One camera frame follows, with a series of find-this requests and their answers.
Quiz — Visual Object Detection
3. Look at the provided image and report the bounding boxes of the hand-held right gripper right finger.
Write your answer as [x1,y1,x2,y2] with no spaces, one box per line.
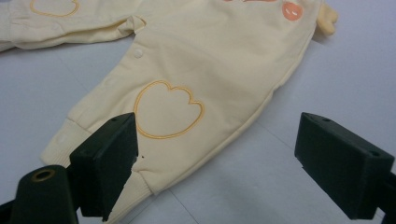
[293,112,396,221]

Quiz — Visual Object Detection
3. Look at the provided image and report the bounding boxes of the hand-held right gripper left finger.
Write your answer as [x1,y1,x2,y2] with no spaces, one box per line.
[68,112,139,222]

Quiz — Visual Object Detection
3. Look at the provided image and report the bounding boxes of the cream baby romper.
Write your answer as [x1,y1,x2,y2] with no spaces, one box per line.
[0,0,340,224]

